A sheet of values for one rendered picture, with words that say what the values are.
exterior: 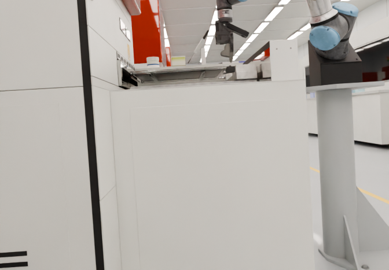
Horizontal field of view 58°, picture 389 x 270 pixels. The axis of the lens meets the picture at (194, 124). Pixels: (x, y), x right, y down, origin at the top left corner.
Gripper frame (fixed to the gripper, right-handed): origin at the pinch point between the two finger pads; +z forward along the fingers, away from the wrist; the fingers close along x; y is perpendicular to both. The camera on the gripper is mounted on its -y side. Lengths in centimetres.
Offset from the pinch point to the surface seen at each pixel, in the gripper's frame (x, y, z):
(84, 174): 86, 53, 34
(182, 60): -8.3, 24.6, -2.5
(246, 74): 41.4, 0.6, 9.6
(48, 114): 86, 61, 18
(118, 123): 66, 47, 23
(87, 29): 84, 49, -3
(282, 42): 59, -9, 0
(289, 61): 59, -11, 7
